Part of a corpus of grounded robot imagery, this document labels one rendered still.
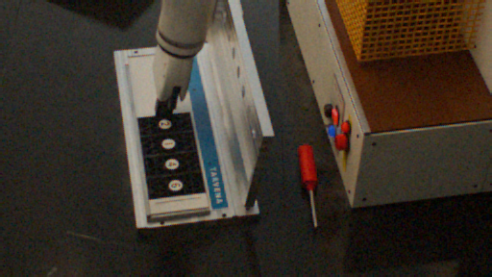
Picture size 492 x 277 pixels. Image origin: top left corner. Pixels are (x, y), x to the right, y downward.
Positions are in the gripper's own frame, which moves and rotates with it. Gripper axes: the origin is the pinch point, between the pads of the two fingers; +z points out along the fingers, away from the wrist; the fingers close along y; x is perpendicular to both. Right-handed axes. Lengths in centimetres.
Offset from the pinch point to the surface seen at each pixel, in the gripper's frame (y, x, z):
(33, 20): -32.8, -21.4, 9.4
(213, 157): 11.6, 7.6, 1.1
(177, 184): 17.8, 0.2, 1.4
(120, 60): -16.0, -6.0, 3.8
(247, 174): 22.6, 10.0, -6.8
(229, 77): -1.0, 10.9, -6.9
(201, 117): 1.6, 6.9, 1.2
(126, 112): -1.8, -6.3, 3.8
